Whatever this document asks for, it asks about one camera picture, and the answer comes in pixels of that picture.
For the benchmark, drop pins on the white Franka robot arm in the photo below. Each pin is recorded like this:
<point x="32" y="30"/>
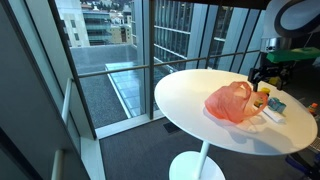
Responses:
<point x="286" y="20"/>

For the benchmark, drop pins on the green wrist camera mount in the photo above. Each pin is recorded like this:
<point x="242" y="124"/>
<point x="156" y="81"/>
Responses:
<point x="293" y="55"/>

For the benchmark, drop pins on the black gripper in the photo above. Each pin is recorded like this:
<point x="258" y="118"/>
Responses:
<point x="276" y="71"/>

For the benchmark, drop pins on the white table pedestal base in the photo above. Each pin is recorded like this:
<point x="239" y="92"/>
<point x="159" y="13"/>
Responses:
<point x="190" y="166"/>

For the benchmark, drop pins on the black and blue equipment stand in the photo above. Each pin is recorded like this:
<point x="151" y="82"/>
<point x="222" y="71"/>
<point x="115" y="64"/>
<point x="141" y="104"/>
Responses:
<point x="301" y="165"/>

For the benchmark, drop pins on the yellow capped pill bottle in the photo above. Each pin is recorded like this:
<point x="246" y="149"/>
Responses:
<point x="265" y="90"/>

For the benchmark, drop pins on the orange plastic bag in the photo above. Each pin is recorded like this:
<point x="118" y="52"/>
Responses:
<point x="226" y="103"/>

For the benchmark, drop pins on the grey window handrail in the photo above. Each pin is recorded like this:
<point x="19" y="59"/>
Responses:
<point x="113" y="71"/>

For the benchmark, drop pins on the small orange object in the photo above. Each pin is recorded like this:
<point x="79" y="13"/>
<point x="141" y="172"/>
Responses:
<point x="313" y="109"/>

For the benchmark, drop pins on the teal small box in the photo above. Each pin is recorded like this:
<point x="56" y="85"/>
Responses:
<point x="276" y="105"/>

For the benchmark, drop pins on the dark floor vent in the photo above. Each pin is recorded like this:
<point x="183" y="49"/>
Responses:
<point x="171" y="127"/>

